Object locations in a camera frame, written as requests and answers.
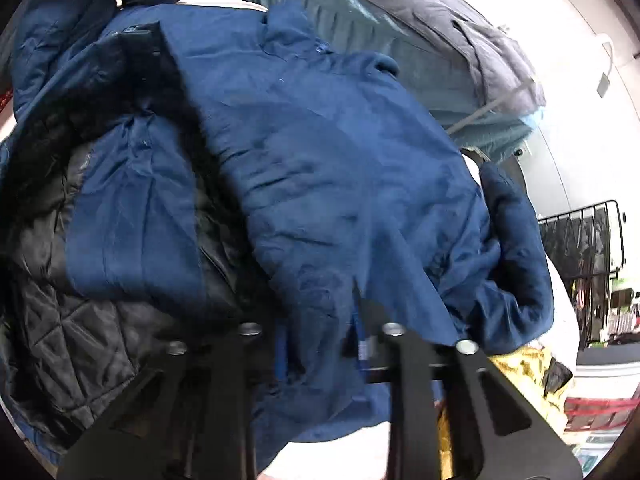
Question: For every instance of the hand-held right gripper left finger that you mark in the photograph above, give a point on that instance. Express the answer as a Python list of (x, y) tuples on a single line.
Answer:
[(247, 385)]

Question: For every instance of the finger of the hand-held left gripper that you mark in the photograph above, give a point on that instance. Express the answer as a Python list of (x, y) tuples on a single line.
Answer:
[(137, 42)]

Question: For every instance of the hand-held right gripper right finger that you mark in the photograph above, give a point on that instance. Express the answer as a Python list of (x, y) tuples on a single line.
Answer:
[(400, 365)]

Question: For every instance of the navy blue quilted-lining jacket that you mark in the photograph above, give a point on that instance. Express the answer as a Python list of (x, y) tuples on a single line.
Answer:
[(325, 160)]

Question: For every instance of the yellow patterned cloth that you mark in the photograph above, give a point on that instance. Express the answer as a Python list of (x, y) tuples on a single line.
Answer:
[(525, 375)]

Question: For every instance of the red metal cart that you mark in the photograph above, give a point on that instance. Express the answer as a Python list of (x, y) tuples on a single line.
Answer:
[(597, 412)]

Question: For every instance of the dark grey jacket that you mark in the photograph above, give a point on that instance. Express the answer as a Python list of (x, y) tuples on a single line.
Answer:
[(425, 15)]

